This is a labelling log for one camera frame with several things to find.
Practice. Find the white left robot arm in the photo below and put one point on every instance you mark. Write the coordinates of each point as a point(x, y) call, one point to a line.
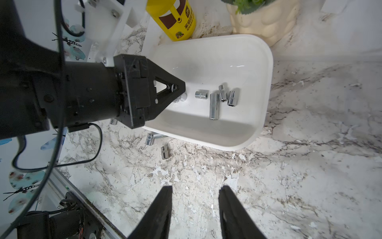
point(39, 89)

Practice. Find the yellow bottle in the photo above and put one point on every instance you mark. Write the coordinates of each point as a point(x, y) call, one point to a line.
point(176, 18)

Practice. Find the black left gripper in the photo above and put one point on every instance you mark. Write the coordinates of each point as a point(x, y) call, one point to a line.
point(139, 100)

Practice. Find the white storage box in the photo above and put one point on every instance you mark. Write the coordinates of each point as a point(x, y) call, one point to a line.
point(242, 63)

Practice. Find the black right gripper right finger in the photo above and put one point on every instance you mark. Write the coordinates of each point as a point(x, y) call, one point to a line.
point(235, 222)

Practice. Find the small succulent pot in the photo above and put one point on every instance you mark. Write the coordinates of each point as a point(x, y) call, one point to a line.
point(268, 20)

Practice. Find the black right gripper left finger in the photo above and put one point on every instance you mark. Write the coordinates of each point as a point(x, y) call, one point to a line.
point(155, 224)

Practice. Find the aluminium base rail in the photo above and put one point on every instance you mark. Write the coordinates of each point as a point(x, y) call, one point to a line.
point(61, 211)

